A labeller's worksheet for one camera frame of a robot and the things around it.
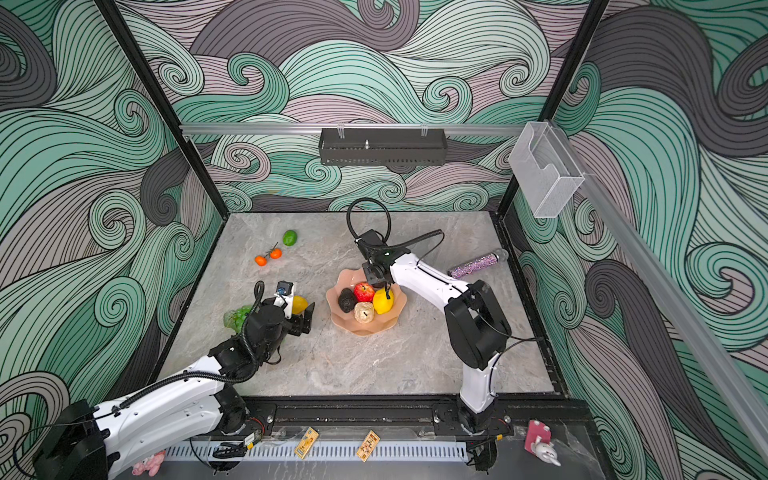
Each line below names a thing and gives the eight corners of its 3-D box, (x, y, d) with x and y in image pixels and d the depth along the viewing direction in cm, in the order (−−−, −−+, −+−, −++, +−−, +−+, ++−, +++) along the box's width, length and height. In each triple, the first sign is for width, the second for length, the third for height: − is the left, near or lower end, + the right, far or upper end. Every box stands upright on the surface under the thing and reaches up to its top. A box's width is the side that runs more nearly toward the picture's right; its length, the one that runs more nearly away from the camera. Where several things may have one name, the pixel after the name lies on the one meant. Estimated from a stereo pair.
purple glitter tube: (453, 283, 102) (456, 276, 98) (447, 274, 104) (450, 267, 101) (506, 262, 108) (510, 255, 104) (499, 254, 110) (503, 247, 106)
